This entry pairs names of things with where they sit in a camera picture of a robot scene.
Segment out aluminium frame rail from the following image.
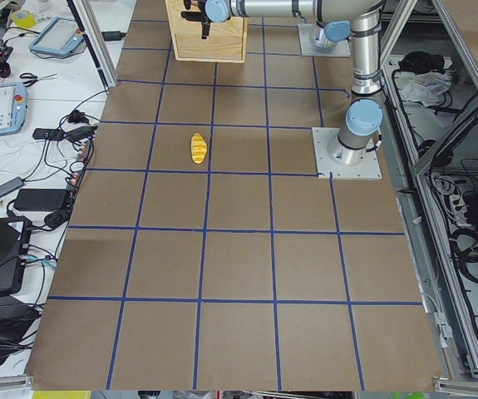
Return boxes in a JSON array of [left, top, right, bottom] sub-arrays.
[[396, 190, 457, 380]]

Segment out aluminium frame post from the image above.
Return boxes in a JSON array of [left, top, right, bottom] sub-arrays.
[[67, 0, 118, 91]]

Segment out wooden drawer cabinet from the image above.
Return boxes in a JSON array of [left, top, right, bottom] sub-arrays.
[[165, 0, 248, 63]]

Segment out blue teach pendant upper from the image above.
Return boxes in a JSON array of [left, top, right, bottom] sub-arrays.
[[28, 17, 84, 58]]

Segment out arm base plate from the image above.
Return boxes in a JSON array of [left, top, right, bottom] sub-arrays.
[[298, 21, 351, 58], [312, 127, 382, 180]]

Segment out toy bread loaf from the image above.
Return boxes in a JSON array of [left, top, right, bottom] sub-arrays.
[[190, 133, 208, 165]]

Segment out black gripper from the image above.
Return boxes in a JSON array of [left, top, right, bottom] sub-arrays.
[[180, 0, 211, 39]]

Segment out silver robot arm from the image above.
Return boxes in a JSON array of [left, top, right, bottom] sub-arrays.
[[181, 0, 383, 96], [333, 99, 383, 166]]

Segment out white crumpled cloth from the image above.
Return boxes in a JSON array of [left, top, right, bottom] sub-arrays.
[[400, 72, 452, 106]]

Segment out black scissors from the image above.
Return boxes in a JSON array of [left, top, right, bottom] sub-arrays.
[[19, 72, 57, 87]]

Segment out yellow tape roll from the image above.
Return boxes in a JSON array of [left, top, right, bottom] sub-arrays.
[[10, 9, 37, 29]]

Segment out black power adapter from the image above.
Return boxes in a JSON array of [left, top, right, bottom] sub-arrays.
[[13, 189, 68, 211]]

